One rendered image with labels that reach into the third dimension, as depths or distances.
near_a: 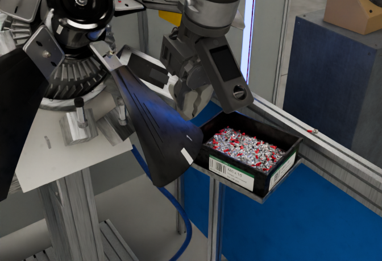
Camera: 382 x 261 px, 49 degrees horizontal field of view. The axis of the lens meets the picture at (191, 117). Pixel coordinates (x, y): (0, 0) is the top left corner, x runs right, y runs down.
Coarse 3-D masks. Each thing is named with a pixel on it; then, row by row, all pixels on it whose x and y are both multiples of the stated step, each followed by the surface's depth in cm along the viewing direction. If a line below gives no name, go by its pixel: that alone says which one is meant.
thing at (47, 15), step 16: (48, 0) 68; (64, 0) 70; (96, 0) 72; (112, 0) 73; (48, 16) 70; (64, 16) 69; (80, 16) 70; (96, 16) 73; (112, 16) 73; (32, 32) 77; (64, 32) 71; (80, 32) 70; (96, 32) 72; (64, 48) 79; (80, 48) 80
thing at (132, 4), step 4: (116, 0) 82; (124, 0) 83; (128, 0) 83; (132, 0) 83; (116, 4) 80; (120, 4) 80; (128, 4) 81; (132, 4) 81; (136, 4) 81; (140, 4) 81; (116, 8) 77; (120, 8) 77; (124, 8) 78; (128, 8) 78; (132, 8) 79; (136, 8) 79; (140, 8) 80
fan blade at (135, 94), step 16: (128, 80) 77; (128, 96) 74; (144, 96) 79; (128, 112) 72; (144, 112) 76; (160, 112) 81; (176, 112) 88; (144, 128) 74; (160, 128) 77; (176, 128) 83; (192, 128) 88; (144, 144) 72; (160, 144) 75; (176, 144) 79; (160, 160) 73; (176, 160) 77; (160, 176) 72; (176, 176) 75
